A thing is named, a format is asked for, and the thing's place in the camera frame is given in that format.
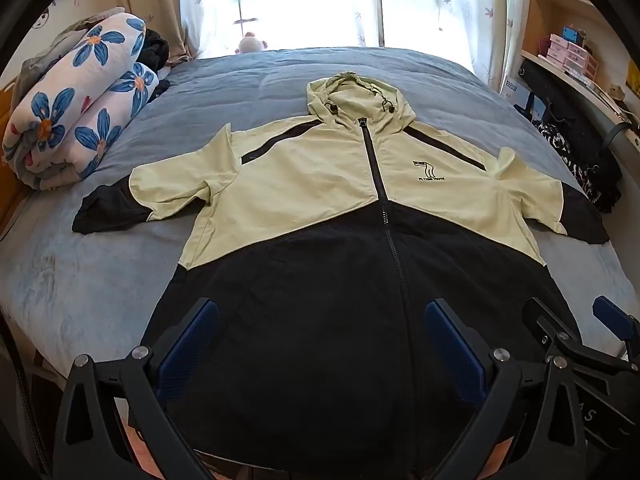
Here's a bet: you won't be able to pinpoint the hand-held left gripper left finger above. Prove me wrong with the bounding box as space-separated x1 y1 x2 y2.
52 297 221 480

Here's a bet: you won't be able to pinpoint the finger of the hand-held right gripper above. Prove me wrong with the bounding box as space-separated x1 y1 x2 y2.
592 296 640 348
521 297 583 361

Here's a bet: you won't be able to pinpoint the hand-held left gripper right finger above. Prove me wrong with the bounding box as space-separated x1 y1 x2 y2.
424 298 588 480

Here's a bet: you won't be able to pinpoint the yellow and black hooded jacket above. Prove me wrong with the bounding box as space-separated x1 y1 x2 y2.
71 71 612 480

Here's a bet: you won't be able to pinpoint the black and white patterned cloth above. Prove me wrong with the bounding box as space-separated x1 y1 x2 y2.
537 120 576 163

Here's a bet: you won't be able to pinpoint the black hanging garment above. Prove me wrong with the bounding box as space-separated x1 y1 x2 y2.
520 60 626 213

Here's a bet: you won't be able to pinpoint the white box with blue print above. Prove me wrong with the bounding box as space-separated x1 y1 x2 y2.
502 77 548 121

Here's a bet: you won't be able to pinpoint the curved desk top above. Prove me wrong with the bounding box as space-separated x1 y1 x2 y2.
520 50 640 136

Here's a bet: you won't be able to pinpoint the grey-blue bed blanket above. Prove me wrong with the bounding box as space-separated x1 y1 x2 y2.
0 47 640 386

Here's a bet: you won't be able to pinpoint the floral white blue pillows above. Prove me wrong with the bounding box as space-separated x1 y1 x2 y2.
1 7 161 192

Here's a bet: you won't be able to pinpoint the stack of pink boxes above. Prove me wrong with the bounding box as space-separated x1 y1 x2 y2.
537 34 598 78

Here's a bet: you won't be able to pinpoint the black clothing pile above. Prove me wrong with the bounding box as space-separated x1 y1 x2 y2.
142 27 171 68

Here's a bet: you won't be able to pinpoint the pink plush toy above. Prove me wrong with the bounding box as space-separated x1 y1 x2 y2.
235 32 271 56

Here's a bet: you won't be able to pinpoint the beige curtain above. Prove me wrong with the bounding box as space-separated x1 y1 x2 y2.
492 0 532 93
107 0 201 63

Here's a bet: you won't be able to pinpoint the wooden bookshelf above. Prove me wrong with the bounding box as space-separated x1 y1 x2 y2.
520 0 640 86

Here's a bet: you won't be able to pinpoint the grey cloth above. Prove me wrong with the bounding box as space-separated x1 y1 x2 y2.
15 7 126 86

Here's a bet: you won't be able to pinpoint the sheer white floral curtain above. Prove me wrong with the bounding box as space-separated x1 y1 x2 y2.
177 0 381 61
377 0 506 91

